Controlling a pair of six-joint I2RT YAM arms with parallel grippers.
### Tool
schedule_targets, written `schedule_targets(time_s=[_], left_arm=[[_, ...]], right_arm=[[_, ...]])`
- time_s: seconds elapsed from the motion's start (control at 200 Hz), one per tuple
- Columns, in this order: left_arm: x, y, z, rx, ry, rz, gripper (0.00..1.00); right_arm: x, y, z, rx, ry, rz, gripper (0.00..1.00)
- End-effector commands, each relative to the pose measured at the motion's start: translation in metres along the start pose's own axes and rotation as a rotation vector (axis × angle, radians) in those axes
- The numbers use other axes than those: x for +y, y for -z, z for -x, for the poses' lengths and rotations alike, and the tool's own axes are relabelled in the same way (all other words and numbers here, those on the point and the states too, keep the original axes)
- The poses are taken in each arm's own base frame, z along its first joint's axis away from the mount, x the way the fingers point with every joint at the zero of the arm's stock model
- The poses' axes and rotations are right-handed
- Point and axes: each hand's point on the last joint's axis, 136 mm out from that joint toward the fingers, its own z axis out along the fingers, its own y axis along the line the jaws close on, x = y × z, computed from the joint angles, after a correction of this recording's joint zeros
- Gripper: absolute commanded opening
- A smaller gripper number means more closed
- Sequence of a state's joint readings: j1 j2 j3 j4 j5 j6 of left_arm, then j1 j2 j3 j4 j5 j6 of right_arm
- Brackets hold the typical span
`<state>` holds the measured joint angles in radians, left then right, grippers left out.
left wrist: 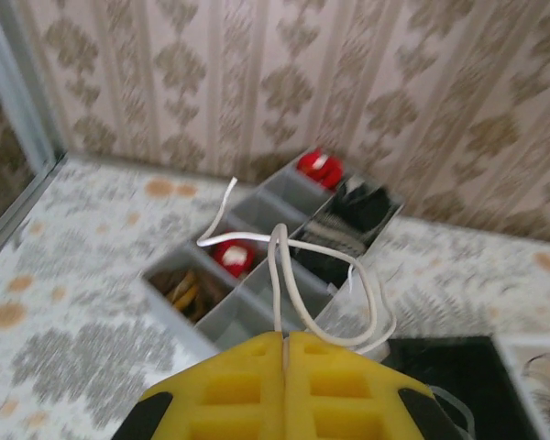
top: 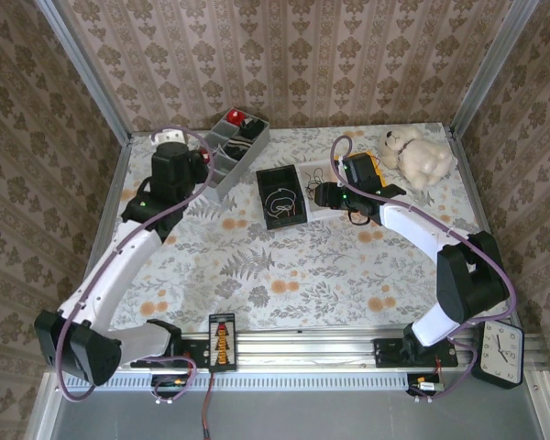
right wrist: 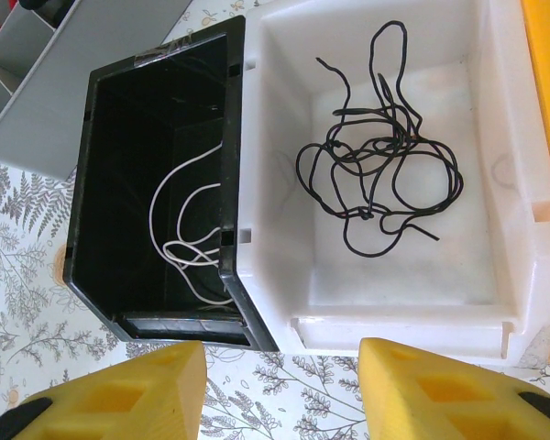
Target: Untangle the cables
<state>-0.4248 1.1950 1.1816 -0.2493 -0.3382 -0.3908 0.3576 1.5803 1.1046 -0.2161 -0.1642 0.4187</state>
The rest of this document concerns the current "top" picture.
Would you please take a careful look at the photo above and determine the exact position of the yellow plastic bin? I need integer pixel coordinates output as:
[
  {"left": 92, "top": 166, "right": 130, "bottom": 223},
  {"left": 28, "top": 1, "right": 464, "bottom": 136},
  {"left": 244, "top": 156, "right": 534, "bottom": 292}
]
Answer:
[{"left": 361, "top": 150, "right": 390, "bottom": 192}]

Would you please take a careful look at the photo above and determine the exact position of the grey compartment organizer tray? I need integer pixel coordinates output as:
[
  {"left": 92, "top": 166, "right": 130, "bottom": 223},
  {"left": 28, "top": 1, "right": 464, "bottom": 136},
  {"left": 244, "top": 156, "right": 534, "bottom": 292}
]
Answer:
[{"left": 200, "top": 117, "right": 271, "bottom": 204}]

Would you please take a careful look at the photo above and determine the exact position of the white plastic bin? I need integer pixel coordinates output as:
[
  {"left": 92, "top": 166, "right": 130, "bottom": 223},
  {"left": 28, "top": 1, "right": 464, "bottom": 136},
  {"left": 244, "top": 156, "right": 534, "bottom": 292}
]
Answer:
[{"left": 296, "top": 158, "right": 349, "bottom": 222}]

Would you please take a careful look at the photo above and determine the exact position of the black plastic bin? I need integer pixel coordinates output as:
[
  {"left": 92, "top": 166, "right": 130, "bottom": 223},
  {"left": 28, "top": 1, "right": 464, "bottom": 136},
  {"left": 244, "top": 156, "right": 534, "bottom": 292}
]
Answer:
[{"left": 255, "top": 165, "right": 309, "bottom": 231}]

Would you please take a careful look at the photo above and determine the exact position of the black striped item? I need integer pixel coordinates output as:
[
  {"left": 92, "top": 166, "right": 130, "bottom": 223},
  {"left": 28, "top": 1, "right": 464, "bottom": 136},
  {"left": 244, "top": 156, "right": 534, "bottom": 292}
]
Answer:
[{"left": 223, "top": 139, "right": 251, "bottom": 161}]

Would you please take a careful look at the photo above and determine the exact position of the black boxy item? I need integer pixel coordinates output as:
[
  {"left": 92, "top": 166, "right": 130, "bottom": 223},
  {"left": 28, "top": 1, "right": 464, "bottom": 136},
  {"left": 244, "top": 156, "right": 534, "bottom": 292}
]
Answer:
[{"left": 240, "top": 117, "right": 265, "bottom": 138}]

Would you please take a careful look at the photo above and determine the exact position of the white teddy bear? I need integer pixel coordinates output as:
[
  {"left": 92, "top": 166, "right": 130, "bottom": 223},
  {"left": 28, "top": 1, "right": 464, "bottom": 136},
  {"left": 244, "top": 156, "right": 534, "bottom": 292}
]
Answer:
[{"left": 377, "top": 126, "right": 456, "bottom": 189}]

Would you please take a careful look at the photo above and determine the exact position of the floral tablecloth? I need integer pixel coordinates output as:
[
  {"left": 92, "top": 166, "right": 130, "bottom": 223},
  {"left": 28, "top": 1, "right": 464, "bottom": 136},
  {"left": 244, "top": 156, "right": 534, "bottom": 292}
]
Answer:
[{"left": 93, "top": 122, "right": 491, "bottom": 330}]

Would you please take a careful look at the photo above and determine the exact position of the black power distribution board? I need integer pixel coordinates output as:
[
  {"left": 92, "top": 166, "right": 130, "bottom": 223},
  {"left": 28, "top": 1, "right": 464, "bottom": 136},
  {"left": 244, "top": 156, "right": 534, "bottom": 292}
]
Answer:
[{"left": 208, "top": 313, "right": 237, "bottom": 372}]

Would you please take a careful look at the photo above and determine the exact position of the black yellow power connector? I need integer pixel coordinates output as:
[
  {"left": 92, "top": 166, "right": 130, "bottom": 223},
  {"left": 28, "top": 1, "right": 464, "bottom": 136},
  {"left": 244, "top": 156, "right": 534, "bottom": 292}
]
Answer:
[
  {"left": 406, "top": 373, "right": 446, "bottom": 398},
  {"left": 149, "top": 374, "right": 190, "bottom": 398}
]

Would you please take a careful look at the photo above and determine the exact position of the black framed white clock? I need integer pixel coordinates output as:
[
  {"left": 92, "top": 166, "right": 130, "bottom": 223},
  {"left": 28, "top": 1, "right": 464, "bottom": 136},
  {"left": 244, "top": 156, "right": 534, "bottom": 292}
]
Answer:
[{"left": 470, "top": 320, "right": 525, "bottom": 391}]

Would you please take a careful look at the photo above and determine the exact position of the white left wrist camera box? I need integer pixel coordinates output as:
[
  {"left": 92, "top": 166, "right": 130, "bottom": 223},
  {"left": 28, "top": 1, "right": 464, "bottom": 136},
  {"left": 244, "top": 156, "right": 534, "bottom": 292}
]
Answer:
[{"left": 153, "top": 128, "right": 188, "bottom": 149}]

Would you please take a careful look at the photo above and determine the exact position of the aluminium frame post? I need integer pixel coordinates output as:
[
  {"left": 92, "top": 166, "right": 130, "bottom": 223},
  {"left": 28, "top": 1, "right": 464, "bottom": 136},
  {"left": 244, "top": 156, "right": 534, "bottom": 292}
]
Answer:
[
  {"left": 448, "top": 0, "right": 540, "bottom": 138},
  {"left": 34, "top": 0, "right": 134, "bottom": 144}
]

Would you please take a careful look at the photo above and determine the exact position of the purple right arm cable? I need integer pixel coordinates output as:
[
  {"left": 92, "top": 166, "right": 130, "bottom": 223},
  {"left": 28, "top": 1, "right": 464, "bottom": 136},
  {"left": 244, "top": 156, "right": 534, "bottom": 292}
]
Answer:
[{"left": 332, "top": 135, "right": 520, "bottom": 404}]

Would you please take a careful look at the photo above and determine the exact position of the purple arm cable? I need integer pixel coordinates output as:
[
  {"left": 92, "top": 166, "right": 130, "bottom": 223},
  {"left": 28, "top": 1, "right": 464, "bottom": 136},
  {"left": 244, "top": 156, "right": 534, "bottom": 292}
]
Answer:
[
  {"left": 332, "top": 135, "right": 520, "bottom": 404},
  {"left": 54, "top": 126, "right": 215, "bottom": 405}
]

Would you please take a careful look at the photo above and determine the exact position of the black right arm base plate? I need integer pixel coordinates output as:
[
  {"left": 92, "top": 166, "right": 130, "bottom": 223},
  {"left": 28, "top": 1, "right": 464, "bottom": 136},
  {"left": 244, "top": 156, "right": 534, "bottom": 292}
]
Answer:
[{"left": 373, "top": 337, "right": 458, "bottom": 369}]

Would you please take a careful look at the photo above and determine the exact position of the aluminium mounting rail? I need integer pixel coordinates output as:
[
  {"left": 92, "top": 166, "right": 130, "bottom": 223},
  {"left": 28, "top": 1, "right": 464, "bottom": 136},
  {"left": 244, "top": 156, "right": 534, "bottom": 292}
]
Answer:
[{"left": 49, "top": 332, "right": 546, "bottom": 373}]

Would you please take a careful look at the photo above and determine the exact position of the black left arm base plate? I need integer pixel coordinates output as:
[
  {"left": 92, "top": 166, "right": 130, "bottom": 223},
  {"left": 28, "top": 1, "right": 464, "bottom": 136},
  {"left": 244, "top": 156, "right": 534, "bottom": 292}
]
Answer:
[{"left": 130, "top": 352, "right": 198, "bottom": 370}]

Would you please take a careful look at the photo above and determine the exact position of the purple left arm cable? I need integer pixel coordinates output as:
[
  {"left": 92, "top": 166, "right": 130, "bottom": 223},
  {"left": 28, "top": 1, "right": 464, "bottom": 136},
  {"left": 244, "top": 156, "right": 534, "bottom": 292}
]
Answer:
[{"left": 54, "top": 126, "right": 215, "bottom": 405}]

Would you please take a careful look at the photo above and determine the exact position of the slotted grey cable duct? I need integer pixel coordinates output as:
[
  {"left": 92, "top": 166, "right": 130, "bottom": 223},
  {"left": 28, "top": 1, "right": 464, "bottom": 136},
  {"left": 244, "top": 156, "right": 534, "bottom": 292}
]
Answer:
[{"left": 63, "top": 371, "right": 412, "bottom": 393}]

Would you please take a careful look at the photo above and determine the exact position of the red and black power wire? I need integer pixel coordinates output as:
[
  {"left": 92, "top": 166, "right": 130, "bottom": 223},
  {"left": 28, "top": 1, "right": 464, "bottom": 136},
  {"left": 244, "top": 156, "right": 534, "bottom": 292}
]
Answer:
[{"left": 200, "top": 369, "right": 216, "bottom": 440}]

